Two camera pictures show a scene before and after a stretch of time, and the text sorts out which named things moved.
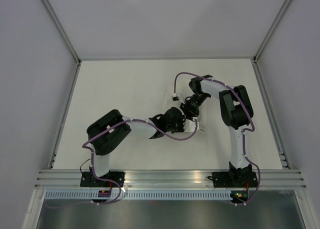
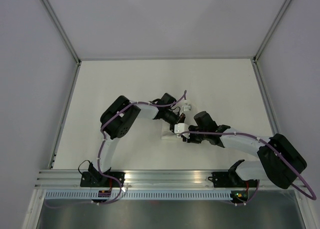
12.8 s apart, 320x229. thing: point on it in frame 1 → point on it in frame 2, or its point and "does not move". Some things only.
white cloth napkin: x=173 y=98 → x=166 y=133
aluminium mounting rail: x=171 y=179 does not move
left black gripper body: x=178 y=127 does not move
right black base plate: x=234 y=179 does not move
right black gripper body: x=191 y=107 → x=196 y=138
